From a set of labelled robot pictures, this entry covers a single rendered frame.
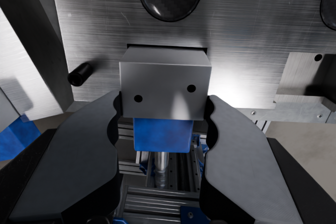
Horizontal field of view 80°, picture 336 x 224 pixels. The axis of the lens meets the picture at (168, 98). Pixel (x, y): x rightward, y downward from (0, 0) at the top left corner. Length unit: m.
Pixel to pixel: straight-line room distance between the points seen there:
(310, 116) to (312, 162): 1.45
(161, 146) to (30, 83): 0.14
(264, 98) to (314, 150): 1.53
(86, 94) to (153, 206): 0.41
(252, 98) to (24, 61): 0.19
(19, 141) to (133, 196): 0.35
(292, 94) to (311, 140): 1.43
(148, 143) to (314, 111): 0.23
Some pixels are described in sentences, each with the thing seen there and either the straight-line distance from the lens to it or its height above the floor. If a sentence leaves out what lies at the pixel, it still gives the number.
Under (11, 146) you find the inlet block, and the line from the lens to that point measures 0.26.
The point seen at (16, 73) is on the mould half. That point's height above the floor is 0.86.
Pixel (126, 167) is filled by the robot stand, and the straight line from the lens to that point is 1.19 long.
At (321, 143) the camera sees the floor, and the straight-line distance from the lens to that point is 1.68.
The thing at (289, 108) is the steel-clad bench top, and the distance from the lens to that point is 0.30.
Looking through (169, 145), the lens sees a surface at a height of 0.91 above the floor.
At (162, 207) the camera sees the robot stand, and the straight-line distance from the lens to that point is 0.53.
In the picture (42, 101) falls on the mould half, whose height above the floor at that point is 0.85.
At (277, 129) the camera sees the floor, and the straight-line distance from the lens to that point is 1.45.
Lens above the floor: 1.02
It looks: 62 degrees down
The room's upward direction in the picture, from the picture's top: 179 degrees counter-clockwise
